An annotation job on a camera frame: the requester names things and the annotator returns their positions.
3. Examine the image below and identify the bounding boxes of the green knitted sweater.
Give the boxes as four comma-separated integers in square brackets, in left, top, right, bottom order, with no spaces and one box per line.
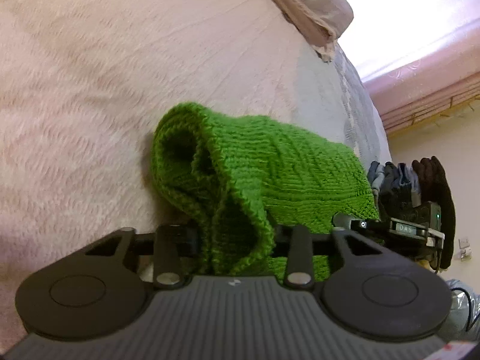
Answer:
[151,102,378,278]

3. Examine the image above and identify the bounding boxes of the stack of folded dark clothes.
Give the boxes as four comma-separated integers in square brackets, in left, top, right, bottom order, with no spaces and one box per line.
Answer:
[367,156,456,271]

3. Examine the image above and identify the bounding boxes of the pink curtain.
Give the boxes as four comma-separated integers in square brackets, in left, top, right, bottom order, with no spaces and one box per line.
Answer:
[339,0,479,133]

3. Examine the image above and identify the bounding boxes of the beige folded blanket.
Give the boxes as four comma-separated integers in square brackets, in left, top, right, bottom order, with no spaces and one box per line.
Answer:
[272,0,354,62]

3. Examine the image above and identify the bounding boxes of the wall power socket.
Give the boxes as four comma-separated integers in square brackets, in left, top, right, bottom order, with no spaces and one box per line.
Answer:
[459,237,472,261]

